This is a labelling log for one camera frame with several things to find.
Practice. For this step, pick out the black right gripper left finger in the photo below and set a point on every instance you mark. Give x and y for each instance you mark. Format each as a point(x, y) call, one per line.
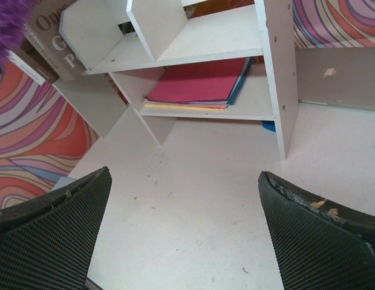
point(48, 242)

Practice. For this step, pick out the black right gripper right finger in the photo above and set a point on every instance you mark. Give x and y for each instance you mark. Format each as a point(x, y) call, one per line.
point(318, 243)

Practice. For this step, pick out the blue item under shelf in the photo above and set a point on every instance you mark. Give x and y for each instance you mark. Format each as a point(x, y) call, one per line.
point(269, 125)

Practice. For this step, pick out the brown Fredonia book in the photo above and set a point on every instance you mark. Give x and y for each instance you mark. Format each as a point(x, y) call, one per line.
point(28, 59)

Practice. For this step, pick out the white wooden bookshelf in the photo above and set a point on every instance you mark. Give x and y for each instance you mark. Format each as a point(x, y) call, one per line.
point(148, 56)

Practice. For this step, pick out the purple fluffy duster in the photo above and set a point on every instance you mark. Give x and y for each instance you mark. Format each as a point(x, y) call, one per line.
point(13, 18)

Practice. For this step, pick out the taupe Lonely City book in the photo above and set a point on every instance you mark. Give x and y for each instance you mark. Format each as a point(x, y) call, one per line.
point(42, 31)

